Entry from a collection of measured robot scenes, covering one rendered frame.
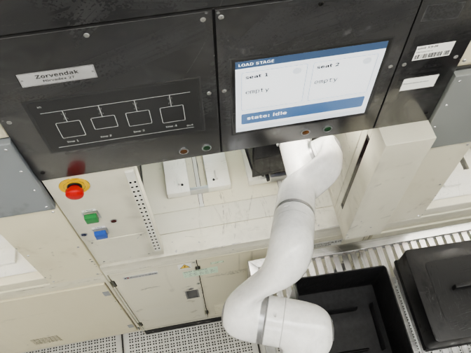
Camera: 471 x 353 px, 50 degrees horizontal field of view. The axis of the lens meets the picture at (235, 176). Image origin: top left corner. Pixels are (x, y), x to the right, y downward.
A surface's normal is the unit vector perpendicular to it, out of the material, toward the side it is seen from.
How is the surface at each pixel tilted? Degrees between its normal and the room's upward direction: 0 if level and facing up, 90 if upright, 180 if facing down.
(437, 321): 0
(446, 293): 0
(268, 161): 85
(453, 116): 90
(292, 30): 90
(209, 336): 0
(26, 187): 90
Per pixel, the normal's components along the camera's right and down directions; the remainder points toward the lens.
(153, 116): 0.18, 0.85
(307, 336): -0.06, -0.11
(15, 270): -0.01, -0.51
